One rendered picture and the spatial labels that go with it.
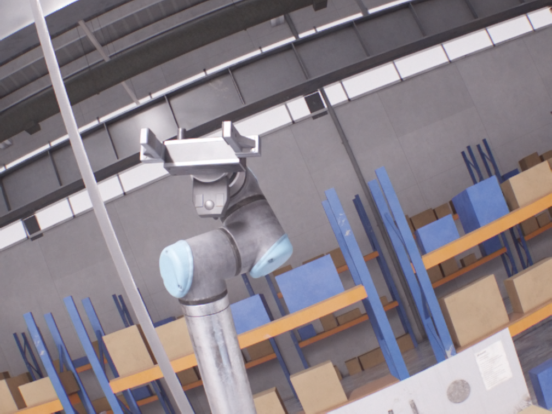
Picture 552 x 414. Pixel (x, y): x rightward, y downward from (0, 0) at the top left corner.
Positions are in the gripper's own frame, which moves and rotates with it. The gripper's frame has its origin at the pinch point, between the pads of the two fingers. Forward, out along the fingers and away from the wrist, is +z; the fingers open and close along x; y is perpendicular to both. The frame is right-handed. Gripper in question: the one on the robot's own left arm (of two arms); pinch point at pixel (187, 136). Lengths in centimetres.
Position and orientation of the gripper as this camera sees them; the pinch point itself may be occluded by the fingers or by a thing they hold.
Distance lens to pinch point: 148.6
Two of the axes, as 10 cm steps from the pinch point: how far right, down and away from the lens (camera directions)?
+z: -1.9, -2.5, -9.5
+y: 0.0, -9.7, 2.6
